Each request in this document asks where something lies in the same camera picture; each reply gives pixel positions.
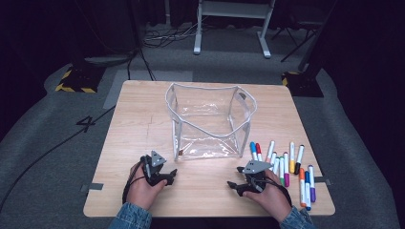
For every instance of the black yellow striped stand base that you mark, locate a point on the black yellow striped stand base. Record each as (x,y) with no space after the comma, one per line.
(79,81)
(304,86)

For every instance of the round grey table grommet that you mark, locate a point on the round grey table grommet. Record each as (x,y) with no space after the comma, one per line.
(242,95)

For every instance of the dark blue cap marker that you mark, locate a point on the dark blue cap marker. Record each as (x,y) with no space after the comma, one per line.
(307,191)

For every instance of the sky blue cap marker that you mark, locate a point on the sky blue cap marker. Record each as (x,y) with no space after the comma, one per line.
(253,148)

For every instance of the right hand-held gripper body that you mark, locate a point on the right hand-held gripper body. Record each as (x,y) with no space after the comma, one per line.
(256,167)

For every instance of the purple cap marker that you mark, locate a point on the purple cap marker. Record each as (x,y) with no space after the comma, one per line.
(312,187)

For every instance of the dark green cap marker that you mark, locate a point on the dark green cap marker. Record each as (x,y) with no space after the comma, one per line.
(273,157)

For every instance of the red cap marker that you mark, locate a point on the red cap marker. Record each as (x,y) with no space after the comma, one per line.
(258,150)

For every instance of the clear plastic bag white trim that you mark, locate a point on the clear plastic bag white trim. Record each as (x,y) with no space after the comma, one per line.
(207,144)

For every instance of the white metal desk frame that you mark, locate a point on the white metal desk frame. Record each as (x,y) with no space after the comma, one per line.
(234,9)

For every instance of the magenta cap marker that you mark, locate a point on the magenta cap marker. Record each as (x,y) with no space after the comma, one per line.
(286,173)

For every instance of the person's right hand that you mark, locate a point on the person's right hand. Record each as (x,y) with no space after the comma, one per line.
(272,200)

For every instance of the orange cap marker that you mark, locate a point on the orange cap marker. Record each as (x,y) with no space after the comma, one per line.
(302,187)

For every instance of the black folding stand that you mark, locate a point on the black folding stand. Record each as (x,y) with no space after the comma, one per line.
(307,23)

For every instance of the black cap marker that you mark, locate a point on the black cap marker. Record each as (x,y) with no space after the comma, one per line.
(298,160)

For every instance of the brown cap marker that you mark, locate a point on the brown cap marker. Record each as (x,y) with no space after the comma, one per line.
(276,164)

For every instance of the person's left hand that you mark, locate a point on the person's left hand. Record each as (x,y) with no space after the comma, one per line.
(141,194)

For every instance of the yellow cap marker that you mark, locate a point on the yellow cap marker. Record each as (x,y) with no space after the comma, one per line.
(292,159)

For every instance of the grey tape strip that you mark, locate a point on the grey tape strip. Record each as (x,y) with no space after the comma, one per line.
(95,186)
(326,181)

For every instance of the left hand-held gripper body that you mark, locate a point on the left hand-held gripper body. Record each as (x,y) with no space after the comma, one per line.
(149,171)

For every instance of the bright green cap marker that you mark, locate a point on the bright green cap marker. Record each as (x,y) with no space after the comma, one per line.
(281,173)

